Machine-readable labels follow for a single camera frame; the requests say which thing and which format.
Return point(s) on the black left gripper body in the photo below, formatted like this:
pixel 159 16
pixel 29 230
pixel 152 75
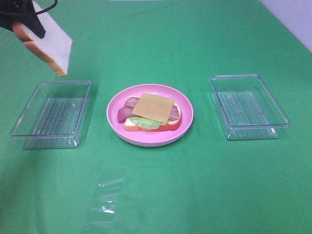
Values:
pixel 16 10

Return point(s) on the toy bread slice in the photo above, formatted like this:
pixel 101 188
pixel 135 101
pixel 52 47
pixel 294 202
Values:
pixel 55 48
pixel 170 125

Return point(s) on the pink round plate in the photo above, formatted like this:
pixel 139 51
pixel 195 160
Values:
pixel 146 138

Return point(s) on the clear plastic tray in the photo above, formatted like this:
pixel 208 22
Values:
pixel 246 108
pixel 54 116

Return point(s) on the clear left plastic tray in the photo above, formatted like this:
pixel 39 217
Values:
pixel 54 116

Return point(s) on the toy bacon strip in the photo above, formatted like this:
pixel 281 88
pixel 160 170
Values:
pixel 123 114
pixel 131 102

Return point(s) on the yellow toy cheese slice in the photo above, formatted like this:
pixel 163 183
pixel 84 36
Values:
pixel 153 107

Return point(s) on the clear plastic film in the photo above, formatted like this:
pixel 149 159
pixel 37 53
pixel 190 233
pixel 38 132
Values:
pixel 102 208

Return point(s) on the green tablecloth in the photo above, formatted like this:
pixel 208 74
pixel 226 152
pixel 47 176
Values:
pixel 201 184

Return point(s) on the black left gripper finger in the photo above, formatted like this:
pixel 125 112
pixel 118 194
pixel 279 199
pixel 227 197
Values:
pixel 6 24
pixel 32 21

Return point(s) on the clear right plastic tray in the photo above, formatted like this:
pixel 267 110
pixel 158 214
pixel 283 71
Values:
pixel 246 108

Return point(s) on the green toy lettuce leaf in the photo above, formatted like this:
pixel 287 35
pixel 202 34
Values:
pixel 144 123

